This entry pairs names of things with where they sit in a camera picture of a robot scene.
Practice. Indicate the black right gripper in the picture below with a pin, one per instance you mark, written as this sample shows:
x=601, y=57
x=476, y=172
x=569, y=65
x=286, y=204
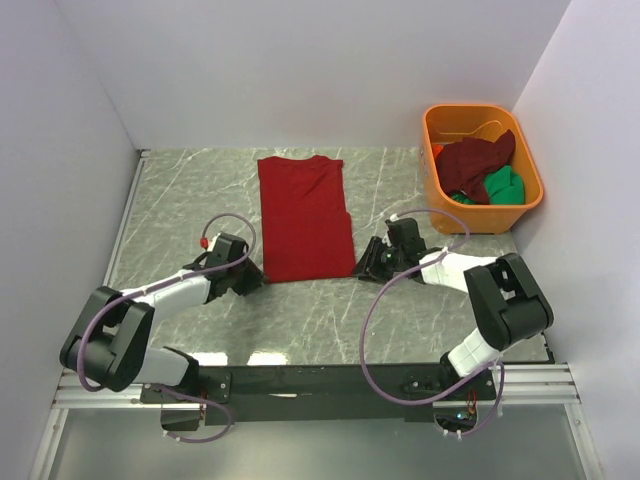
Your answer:
x=369, y=269

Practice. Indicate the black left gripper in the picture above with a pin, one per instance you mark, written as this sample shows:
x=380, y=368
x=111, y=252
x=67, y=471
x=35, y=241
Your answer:
x=252, y=281

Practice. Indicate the bright red t shirt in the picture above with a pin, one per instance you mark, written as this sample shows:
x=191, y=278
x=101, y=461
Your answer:
x=306, y=228

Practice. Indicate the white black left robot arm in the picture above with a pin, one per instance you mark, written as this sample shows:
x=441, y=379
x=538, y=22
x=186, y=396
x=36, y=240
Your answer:
x=110, y=338

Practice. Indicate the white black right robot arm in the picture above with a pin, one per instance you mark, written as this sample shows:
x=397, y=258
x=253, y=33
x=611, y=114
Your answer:
x=507, y=303

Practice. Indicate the dark maroon t shirt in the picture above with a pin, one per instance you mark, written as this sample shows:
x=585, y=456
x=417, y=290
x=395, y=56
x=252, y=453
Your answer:
x=463, y=166

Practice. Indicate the orange red garment in basket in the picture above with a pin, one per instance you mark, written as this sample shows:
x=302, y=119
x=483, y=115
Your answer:
x=437, y=149

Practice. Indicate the orange plastic laundry basket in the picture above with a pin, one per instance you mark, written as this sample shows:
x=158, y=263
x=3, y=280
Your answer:
x=447, y=123

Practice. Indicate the green t shirt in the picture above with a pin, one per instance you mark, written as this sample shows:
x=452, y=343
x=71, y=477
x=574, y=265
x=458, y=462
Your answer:
x=500, y=186

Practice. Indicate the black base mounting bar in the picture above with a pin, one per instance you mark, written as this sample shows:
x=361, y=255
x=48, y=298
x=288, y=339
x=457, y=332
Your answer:
x=319, y=392

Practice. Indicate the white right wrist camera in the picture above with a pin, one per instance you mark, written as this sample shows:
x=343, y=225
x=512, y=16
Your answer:
x=393, y=235

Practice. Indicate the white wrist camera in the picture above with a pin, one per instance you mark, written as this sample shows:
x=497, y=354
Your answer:
x=208, y=244
x=393, y=235

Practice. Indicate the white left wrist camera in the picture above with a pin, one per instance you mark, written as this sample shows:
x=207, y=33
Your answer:
x=208, y=244

